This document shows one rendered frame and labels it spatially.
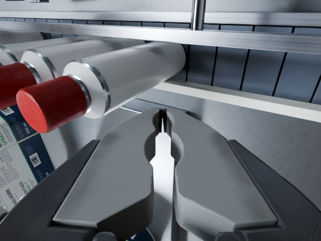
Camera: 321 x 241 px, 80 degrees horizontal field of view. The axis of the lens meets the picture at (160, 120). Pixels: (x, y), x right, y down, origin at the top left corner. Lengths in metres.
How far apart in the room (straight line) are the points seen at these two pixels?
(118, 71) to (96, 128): 0.32
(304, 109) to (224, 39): 0.11
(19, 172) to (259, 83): 0.59
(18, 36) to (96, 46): 0.26
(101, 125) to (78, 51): 0.26
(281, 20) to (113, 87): 0.19
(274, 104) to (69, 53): 0.22
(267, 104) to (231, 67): 0.07
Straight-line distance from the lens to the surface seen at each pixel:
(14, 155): 0.62
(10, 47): 0.27
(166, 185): 0.44
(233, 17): 0.27
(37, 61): 0.21
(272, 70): 0.27
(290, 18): 0.26
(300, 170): 0.39
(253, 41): 0.18
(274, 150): 0.37
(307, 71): 0.27
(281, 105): 0.24
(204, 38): 0.19
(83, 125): 0.52
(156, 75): 0.22
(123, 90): 0.17
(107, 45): 0.26
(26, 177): 0.66
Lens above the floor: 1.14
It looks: 49 degrees down
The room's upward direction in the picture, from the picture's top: 131 degrees counter-clockwise
